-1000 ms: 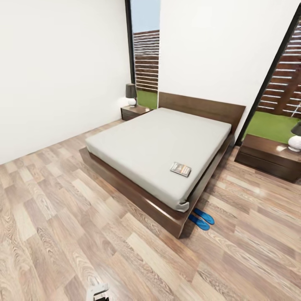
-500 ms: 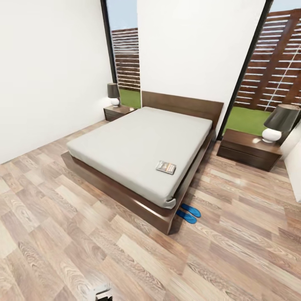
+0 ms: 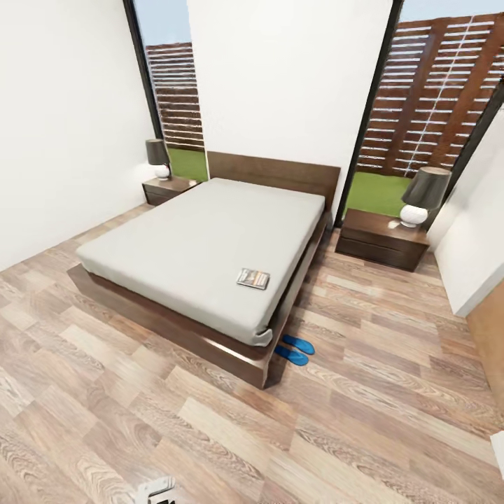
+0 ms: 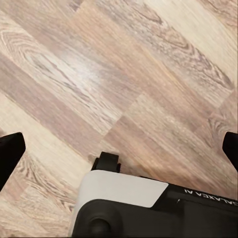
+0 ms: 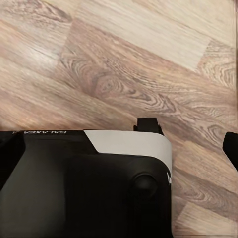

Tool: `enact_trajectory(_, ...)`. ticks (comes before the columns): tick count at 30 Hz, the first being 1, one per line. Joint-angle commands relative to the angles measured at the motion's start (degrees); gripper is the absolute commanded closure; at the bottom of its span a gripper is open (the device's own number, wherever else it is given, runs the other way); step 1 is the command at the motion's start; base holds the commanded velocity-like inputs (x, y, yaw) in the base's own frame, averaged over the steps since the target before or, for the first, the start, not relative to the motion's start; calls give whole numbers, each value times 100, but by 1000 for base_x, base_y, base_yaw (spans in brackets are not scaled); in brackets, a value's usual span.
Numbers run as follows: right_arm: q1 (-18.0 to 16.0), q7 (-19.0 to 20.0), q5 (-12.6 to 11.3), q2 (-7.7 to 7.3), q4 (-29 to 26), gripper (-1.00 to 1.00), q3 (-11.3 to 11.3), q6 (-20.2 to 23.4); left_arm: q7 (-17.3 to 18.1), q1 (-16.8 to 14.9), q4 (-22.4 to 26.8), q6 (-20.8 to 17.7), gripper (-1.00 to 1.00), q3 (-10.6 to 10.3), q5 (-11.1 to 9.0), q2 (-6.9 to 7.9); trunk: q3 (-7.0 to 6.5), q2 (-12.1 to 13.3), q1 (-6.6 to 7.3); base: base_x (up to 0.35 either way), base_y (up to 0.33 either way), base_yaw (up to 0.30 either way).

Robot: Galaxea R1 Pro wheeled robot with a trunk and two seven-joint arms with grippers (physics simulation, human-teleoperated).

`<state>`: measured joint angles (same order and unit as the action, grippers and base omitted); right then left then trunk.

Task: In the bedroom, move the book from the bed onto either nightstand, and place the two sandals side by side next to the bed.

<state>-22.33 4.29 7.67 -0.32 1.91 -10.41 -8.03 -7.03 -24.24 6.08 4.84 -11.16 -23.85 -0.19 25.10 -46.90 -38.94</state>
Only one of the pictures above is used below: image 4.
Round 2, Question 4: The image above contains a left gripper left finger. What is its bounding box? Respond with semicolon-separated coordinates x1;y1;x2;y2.
0;132;26;192

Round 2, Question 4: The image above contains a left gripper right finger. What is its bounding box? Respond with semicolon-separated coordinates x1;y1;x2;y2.
222;132;238;172

